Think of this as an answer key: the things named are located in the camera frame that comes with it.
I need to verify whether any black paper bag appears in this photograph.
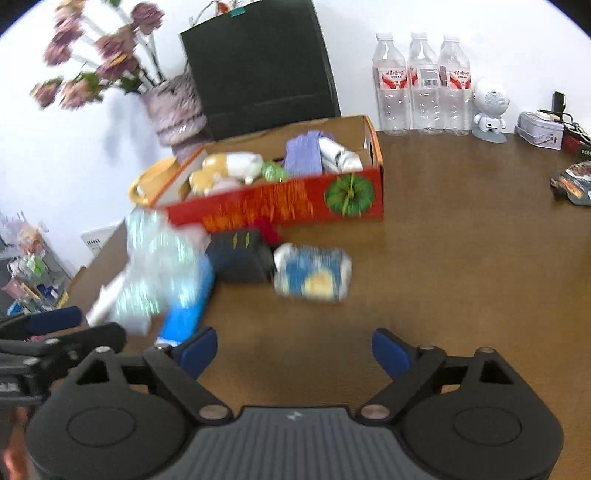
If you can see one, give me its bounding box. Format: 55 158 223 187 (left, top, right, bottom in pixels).
179 0 343 142

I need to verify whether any white tube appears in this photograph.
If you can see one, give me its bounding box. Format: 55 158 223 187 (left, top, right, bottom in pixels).
318 138 364 174

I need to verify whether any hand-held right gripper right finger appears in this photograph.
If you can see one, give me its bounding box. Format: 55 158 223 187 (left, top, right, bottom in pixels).
358 328 515 426

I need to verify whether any clear crinkly plastic bag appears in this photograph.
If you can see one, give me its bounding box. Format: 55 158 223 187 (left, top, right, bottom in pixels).
87 207 209 337

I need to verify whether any cluttered storage shelf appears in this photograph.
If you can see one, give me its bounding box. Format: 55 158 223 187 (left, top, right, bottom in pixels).
0 210 73 320

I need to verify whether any yellow and white plush toy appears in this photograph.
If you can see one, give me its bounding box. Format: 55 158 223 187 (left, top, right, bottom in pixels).
188 152 265 195

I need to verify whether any grey tin box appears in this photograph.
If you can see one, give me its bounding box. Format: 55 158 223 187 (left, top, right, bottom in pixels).
514 111 565 151

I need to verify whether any blue tube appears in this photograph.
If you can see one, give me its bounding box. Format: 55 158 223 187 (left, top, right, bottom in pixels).
154 257 216 348

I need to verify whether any bunch of pink artificial flowers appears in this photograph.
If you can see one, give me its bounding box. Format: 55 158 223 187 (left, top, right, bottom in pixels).
29 0 168 110

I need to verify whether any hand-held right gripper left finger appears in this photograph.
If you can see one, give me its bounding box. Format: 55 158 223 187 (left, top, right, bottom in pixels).
74 327 232 426

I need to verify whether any colourful printed packet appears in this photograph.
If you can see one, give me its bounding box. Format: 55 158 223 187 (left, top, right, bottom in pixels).
550 161 591 206

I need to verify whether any green ball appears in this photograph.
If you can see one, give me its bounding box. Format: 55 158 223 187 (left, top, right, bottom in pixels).
260 161 290 182

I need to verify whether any dark red small item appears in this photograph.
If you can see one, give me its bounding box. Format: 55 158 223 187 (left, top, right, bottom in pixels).
252 217 283 246

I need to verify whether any red cardboard box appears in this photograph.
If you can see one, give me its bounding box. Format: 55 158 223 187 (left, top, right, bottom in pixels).
151 115 385 233

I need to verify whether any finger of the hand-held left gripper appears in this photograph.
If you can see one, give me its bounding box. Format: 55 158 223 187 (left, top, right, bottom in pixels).
0 306 85 341
28 322 128 370

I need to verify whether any dark red flat box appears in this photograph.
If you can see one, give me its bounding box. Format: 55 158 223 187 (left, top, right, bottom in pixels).
561 131 591 160

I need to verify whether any clear plastic water bottle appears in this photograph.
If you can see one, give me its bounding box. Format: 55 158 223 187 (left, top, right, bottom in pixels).
372 32 411 136
438 34 475 137
407 32 445 136

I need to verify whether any black pouch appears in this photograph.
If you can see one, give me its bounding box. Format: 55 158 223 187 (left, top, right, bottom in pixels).
205 228 276 285

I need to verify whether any blue and yellow packet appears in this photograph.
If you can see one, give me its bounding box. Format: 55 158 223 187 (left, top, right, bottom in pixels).
272 242 353 304

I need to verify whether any purple cloth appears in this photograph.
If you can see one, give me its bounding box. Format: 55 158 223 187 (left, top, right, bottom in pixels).
282 130 341 179

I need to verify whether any black charger with cable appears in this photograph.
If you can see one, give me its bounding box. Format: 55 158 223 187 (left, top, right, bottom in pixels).
538 91 591 141

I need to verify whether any purple patterned vase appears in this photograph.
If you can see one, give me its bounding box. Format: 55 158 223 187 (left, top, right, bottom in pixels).
140 74 209 158

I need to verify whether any white robot figurine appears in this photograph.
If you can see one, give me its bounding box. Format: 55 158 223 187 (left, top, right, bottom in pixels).
471 78 511 144

